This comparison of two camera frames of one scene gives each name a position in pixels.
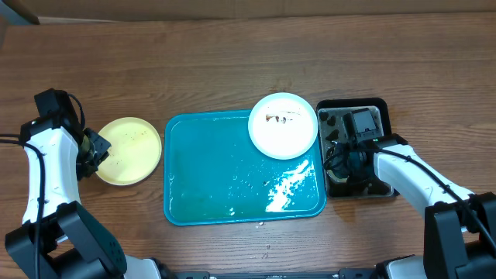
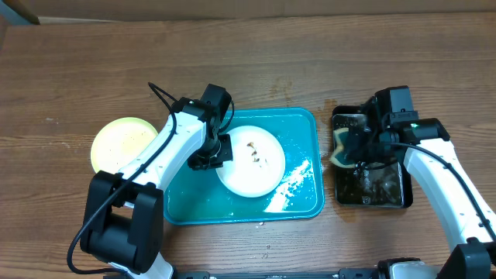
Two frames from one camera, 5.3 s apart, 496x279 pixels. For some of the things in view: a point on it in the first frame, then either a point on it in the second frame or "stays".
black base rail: (349, 273) stays
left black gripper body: (97, 151) to (213, 154)
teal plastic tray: (214, 173) stays
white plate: (283, 125) to (258, 163)
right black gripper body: (344, 163) to (367, 147)
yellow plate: (135, 152) stays
